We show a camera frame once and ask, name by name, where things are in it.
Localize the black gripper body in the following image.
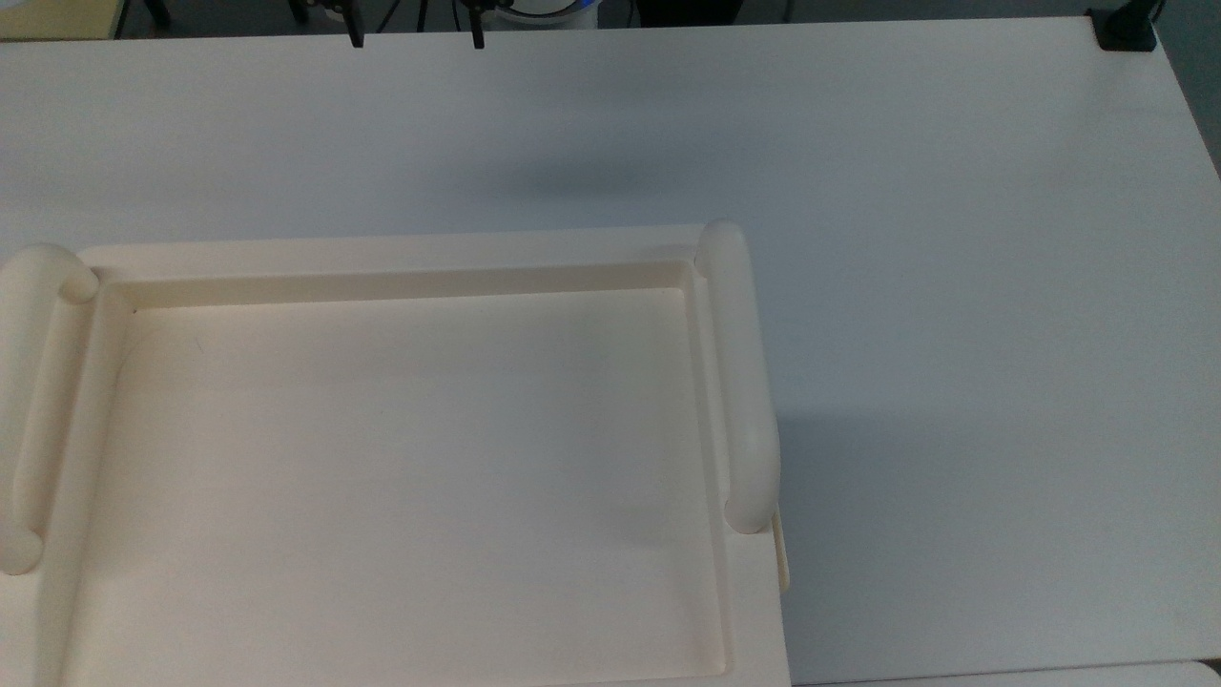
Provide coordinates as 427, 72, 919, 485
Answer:
320, 0, 497, 16

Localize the yellow wooden desk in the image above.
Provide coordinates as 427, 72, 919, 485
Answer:
0, 0, 127, 41

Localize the cream plastic storage crate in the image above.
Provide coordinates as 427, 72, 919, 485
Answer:
0, 221, 793, 687

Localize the black table clamp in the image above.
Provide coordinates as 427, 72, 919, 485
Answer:
1087, 0, 1161, 53

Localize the cream tubular cabinet handle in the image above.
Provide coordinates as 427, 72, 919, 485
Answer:
0, 242, 100, 577

